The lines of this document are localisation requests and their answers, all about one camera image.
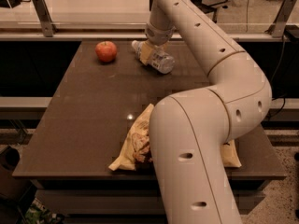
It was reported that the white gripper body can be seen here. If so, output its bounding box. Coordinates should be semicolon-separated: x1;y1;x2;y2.
145;22;175;46

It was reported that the clear plastic water bottle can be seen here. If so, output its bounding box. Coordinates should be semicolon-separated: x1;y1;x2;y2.
132;40;175;75

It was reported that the red apple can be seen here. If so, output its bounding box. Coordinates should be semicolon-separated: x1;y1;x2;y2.
95;41;117;63

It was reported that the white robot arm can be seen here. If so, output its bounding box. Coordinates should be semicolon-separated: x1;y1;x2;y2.
146;0;272;224

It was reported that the glass barrier panel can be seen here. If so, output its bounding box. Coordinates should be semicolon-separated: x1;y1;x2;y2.
0;0;299;31

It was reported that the sea salt chips bag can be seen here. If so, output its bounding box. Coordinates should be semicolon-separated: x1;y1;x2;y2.
108;104;242;171

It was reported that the dark bin on floor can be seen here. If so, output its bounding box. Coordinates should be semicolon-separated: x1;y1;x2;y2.
0;147;30;201

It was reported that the green patterned bag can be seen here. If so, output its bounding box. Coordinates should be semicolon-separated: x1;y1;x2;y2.
21;199;64;224

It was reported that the left metal glass bracket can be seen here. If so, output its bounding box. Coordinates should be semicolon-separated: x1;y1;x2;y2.
32;0;56;37

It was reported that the metal glass bracket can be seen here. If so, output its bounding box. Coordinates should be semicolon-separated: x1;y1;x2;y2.
267;0;297;38
32;0;56;37

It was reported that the right metal glass bracket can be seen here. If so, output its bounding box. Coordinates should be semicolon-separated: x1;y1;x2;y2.
267;0;297;38

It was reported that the black cable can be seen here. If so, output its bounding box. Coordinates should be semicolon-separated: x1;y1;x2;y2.
267;37;288;119

